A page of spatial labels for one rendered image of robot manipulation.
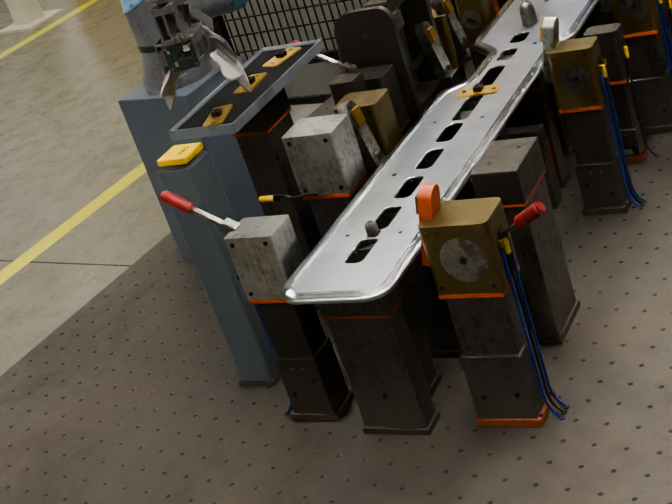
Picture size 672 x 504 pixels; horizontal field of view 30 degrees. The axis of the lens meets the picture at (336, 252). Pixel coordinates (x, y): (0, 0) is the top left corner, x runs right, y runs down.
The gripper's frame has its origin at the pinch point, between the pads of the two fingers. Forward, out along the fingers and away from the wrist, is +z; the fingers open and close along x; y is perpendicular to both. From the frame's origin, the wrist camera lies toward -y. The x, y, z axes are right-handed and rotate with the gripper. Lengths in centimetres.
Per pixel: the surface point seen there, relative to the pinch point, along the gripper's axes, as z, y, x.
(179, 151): 3.2, 12.7, -3.7
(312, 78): 94, -280, -66
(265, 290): 23.0, 29.8, 9.1
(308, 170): 14.7, 4.7, 14.1
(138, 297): 49, -27, -43
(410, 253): 20, 33, 35
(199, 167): 6.1, 14.3, -0.6
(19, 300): 119, -180, -173
